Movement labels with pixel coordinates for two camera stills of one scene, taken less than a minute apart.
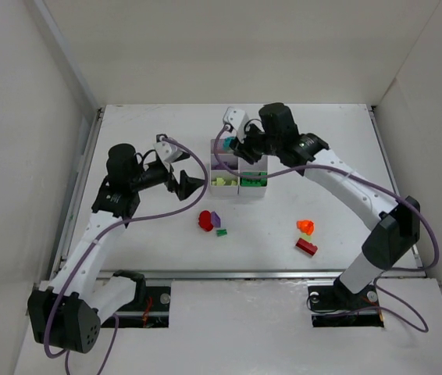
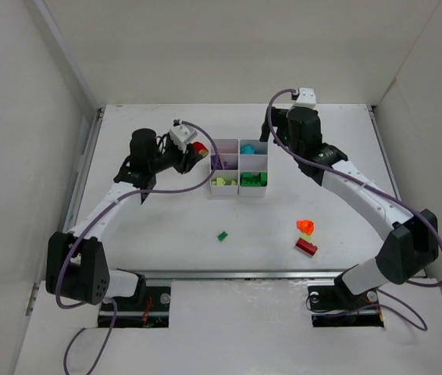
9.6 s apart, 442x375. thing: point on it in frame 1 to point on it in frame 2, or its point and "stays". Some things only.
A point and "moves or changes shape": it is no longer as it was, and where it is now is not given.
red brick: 204,220 to 199,148
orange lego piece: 305,226 stays
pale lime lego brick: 304,236 stays
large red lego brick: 306,246 stays
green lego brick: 253,181 stays
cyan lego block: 226,142 moves or changes shape
